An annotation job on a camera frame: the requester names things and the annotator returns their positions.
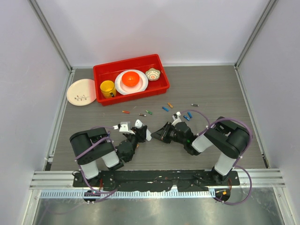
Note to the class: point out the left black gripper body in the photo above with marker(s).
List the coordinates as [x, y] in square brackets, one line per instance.
[132, 138]

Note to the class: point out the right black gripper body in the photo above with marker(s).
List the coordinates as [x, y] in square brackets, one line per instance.
[174, 137]

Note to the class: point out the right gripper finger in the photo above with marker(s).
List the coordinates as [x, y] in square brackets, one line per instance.
[161, 136]
[166, 129]

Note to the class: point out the white remote control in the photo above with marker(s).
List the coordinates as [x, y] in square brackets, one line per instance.
[139, 123]

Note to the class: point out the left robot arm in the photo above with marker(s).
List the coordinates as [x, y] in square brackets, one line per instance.
[92, 144]

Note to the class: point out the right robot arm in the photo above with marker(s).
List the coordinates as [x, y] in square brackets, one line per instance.
[230, 136]

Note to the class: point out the white plate in bin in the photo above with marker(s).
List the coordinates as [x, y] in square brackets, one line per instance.
[126, 90]

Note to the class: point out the yellow mug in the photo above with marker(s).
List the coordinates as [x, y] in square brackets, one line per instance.
[108, 89]

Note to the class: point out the orange bowl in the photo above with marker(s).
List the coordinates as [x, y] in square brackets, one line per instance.
[130, 78]

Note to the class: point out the small patterned dish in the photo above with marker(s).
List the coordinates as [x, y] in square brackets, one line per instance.
[153, 74]

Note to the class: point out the red plastic bin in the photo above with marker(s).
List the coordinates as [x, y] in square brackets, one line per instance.
[110, 71]

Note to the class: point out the pink floral plate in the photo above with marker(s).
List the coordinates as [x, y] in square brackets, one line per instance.
[82, 92]

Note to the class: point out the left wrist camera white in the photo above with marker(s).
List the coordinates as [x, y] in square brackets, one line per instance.
[124, 127]

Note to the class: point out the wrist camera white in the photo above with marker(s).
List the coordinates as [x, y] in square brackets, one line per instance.
[124, 127]
[176, 118]

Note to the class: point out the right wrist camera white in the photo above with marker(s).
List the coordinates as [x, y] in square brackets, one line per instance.
[176, 118]

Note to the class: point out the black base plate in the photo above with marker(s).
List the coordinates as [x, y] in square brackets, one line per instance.
[161, 180]

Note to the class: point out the slotted cable duct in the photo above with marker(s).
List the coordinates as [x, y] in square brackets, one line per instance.
[85, 194]

